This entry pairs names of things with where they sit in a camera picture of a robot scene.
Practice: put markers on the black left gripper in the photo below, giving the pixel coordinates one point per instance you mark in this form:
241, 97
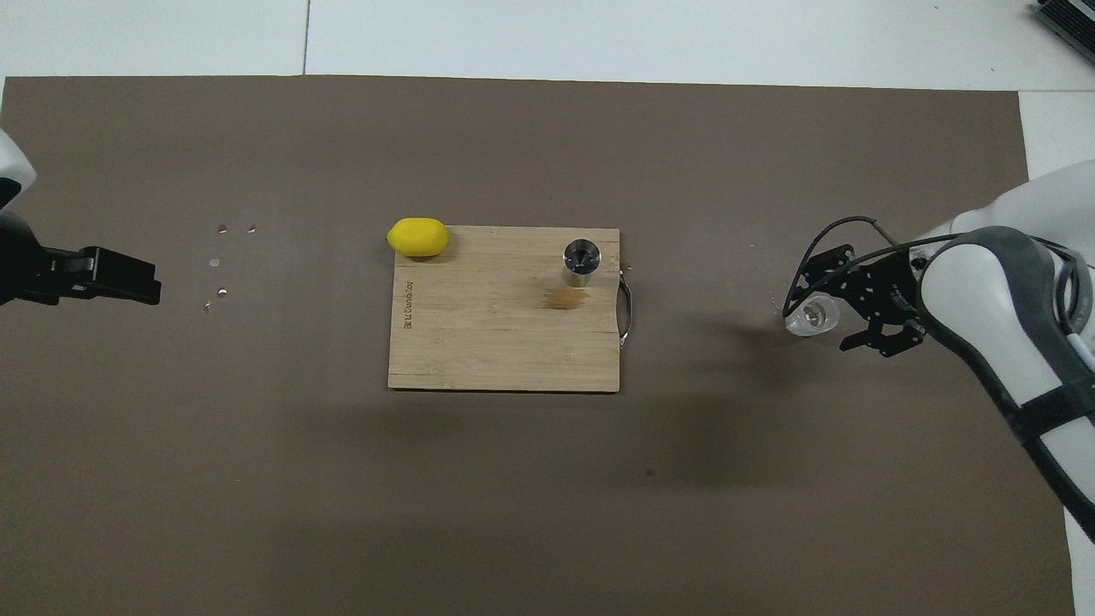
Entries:
21, 261

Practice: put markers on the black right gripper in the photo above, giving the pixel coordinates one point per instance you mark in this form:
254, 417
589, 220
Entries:
890, 291

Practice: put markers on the small clear glass cup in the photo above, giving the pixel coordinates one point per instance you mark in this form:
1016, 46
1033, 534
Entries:
813, 318

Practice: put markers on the steel double jigger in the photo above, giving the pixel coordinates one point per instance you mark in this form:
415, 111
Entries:
582, 255

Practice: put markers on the yellow lemon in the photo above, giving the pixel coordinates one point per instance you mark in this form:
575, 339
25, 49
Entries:
417, 237

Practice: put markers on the grey ribbed device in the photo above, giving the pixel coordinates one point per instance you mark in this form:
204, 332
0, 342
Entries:
1069, 17

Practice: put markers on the bamboo cutting board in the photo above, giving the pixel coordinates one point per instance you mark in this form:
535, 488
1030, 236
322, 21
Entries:
496, 342

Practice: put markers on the brown table mat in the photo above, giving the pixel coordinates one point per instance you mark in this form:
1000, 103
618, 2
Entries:
513, 513

